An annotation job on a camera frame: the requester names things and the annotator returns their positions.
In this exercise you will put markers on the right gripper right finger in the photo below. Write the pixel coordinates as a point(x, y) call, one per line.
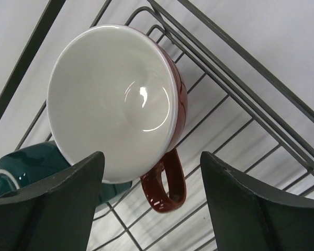
point(248, 214)

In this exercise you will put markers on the wire dish rack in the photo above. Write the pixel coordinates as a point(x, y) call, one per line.
point(248, 67)

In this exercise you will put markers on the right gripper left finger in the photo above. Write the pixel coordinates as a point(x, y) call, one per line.
point(55, 213)

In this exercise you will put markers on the red cup white inside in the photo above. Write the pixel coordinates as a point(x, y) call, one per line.
point(114, 90)

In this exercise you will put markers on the dark green mug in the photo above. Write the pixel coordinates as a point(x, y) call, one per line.
point(29, 165)

